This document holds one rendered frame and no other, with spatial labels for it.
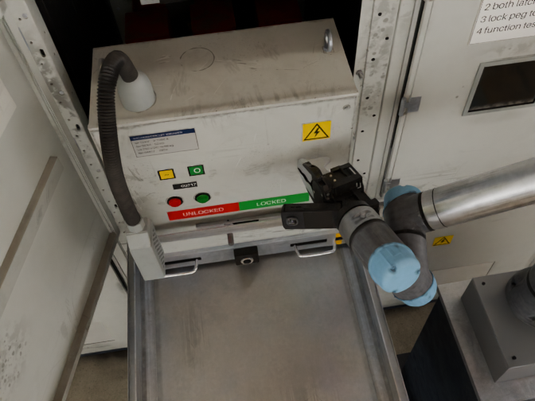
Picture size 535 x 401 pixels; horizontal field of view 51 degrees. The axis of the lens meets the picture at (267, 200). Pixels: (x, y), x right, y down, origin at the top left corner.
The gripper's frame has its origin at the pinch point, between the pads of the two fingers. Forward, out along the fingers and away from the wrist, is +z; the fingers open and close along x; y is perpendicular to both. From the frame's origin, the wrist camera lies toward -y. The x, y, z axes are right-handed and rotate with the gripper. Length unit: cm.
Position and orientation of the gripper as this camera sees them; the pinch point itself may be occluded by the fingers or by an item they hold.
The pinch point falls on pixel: (298, 165)
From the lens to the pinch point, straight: 114.4
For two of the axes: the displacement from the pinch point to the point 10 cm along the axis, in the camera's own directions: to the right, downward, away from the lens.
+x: -1.5, -7.4, -6.6
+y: 9.1, -3.5, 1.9
